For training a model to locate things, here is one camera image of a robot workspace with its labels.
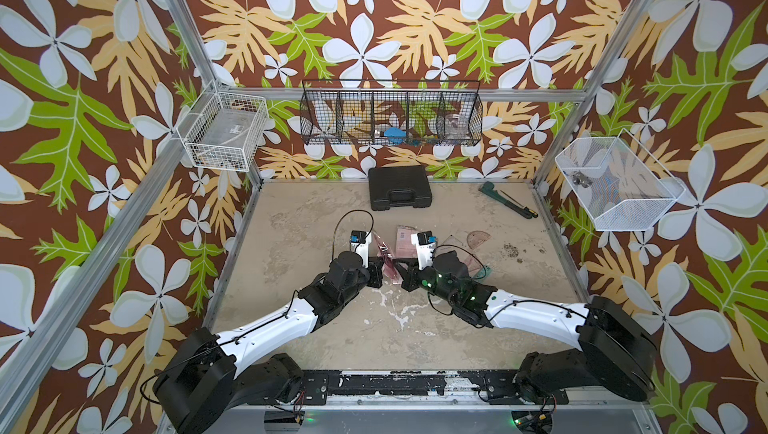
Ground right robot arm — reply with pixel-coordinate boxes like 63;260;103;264
394;251;658;404

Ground pink ruler set pouch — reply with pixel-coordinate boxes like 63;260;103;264
394;225;418;259

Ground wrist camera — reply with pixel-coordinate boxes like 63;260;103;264
411;231;437;270
349;230;372;268

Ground white wire basket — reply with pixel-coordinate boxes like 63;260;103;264
176;82;271;172

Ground dark object in mesh basket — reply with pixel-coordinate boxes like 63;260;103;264
571;172;593;188

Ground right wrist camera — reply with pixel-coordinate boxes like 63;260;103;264
411;231;437;270

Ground black plastic tool case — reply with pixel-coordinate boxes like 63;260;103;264
368;165;433;211

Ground white mesh basket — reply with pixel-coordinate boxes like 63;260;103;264
555;129;685;232

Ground green pipe wrench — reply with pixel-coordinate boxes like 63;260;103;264
478;182;539;219

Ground pink protractor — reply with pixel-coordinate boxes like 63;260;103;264
466;230;491;250

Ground black wire basket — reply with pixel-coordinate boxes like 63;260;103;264
298;79;484;147

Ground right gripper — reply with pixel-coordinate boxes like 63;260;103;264
389;258;460;308

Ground blue object in basket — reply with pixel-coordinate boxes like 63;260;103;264
384;127;407;146

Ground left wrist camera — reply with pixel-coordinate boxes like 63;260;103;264
349;230;372;268

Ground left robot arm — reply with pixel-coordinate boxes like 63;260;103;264
151;251;384;433

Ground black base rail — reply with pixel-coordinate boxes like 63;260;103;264
262;369;568;405

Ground teal ruler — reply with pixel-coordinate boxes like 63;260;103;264
473;266;491;280

